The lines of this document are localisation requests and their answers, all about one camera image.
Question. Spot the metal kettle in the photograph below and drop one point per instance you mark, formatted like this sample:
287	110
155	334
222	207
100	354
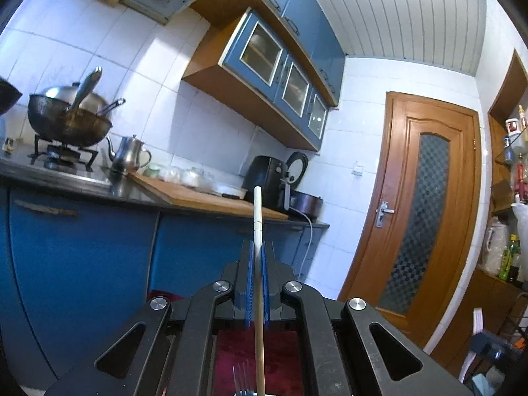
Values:
128	154

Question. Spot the glass jars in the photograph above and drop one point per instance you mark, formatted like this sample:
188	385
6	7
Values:
181	175

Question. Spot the white plastic jug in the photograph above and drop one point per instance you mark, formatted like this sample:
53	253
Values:
495	247

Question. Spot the wooden side cabinet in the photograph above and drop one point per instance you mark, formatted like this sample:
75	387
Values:
474	301

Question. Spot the metal pot lid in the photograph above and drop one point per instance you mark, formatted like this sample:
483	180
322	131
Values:
57	93

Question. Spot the beige chopstick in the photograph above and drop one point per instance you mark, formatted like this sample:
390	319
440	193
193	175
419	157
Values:
258	214

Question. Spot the blue upper cabinet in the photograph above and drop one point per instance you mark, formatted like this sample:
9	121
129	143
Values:
305	16

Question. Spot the black air fryer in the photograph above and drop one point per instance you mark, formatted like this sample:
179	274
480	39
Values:
264	181

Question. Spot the white and red mug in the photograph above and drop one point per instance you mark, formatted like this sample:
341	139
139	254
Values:
513	126

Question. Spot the glass door wall cabinet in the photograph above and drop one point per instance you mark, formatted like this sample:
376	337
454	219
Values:
264	70

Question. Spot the small dark wok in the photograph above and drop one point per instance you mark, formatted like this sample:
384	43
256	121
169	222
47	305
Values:
8	95

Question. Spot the black wok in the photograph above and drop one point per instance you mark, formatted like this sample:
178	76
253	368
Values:
66	126

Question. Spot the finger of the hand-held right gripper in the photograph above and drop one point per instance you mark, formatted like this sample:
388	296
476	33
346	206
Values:
491	350

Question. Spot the orange carrot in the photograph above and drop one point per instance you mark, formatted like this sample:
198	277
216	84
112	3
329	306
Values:
518	343

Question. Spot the wooden wall shelf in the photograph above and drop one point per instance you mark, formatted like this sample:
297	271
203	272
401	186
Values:
505	99

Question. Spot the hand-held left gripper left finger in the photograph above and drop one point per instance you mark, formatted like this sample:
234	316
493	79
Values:
249	284

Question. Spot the metal ladle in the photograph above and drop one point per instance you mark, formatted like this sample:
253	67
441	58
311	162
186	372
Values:
112	105

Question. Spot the long metal fork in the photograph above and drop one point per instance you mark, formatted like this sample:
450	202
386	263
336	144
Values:
243	377

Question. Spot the green bottle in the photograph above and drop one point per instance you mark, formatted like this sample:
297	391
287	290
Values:
506	262

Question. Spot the metal spatula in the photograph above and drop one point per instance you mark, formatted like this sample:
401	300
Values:
86	86

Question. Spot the blue kitchen base cabinets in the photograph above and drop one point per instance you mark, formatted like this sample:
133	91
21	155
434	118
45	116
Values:
82	276

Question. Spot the wooden door with glass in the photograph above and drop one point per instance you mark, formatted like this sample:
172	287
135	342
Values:
396	165

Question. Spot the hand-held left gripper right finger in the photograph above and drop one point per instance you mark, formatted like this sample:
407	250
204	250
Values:
266	288

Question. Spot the light blue box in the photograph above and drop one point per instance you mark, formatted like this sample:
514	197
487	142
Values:
484	385

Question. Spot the red and pink printed blanket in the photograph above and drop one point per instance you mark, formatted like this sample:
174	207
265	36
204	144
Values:
282	359

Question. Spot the white light switch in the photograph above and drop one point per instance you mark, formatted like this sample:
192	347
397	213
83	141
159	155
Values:
358	169

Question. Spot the wooden cutting board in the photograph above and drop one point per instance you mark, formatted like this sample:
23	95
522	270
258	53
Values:
185	198

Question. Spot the rice cooker with open lid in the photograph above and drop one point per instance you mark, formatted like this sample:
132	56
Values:
307	204

